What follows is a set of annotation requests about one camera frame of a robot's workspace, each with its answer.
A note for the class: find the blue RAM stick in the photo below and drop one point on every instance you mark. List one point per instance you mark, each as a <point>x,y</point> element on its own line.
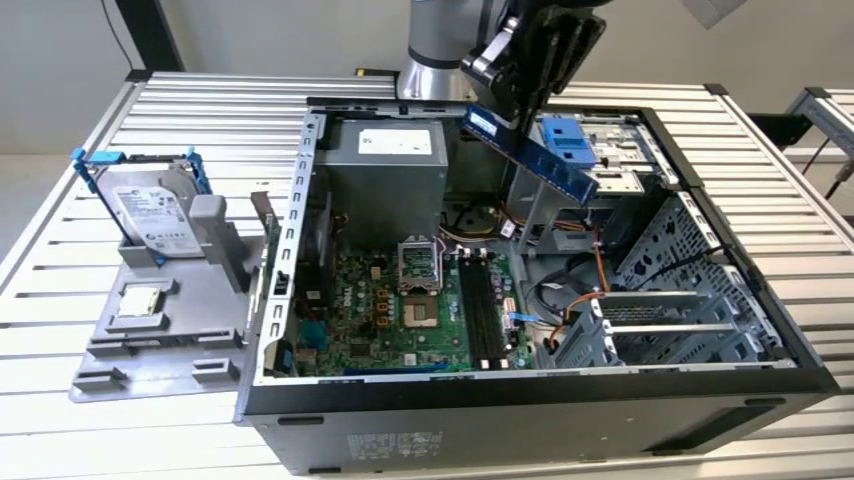
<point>554,170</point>

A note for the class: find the teal board connector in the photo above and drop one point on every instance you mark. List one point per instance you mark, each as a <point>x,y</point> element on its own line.
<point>314,336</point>

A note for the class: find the grey power supply unit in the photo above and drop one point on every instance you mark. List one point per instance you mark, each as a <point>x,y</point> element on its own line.
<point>380,200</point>

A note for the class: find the hard disk in blue carrier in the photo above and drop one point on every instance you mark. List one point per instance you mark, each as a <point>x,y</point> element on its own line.
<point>149,210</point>

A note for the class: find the green Dell motherboard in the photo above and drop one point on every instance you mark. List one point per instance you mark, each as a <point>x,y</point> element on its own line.
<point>427,350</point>

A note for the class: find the black table bracket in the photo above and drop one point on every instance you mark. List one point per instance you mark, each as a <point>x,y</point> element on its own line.
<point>777,129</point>

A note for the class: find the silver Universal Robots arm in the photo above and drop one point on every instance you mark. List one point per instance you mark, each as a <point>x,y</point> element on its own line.
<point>434,50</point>

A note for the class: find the blue plastic drive latch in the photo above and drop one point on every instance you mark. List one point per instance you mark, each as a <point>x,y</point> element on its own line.
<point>567,137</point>

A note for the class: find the graphics card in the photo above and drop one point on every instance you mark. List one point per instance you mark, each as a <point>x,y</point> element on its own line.
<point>269,225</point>

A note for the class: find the black metal post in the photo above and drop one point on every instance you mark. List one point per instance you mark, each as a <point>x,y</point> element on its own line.
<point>153,40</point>

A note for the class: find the CPU socket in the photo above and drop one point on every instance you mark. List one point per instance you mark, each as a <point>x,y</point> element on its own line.
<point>422,312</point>

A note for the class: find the black open PC case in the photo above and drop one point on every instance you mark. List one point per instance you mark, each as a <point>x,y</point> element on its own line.
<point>467,435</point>

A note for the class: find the grey plastic parts rack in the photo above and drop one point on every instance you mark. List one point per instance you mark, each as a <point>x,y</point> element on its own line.
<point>193,305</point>

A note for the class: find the blue expansion slot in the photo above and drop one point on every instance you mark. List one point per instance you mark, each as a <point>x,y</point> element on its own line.
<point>394,370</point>

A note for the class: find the aluminium frame side table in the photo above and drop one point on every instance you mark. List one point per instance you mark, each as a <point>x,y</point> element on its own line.
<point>823,107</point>

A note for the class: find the grey metal drive cage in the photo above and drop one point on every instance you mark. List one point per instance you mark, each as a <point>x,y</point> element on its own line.
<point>616,182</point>

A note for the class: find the perforated metal disk bay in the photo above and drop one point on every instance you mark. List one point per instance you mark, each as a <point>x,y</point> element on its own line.
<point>674,250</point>

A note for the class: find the silver CPU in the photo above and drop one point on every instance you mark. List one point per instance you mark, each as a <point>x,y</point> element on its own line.
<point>140,302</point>

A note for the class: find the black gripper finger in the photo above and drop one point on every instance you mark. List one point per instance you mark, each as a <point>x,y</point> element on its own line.
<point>560,50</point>
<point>487,70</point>

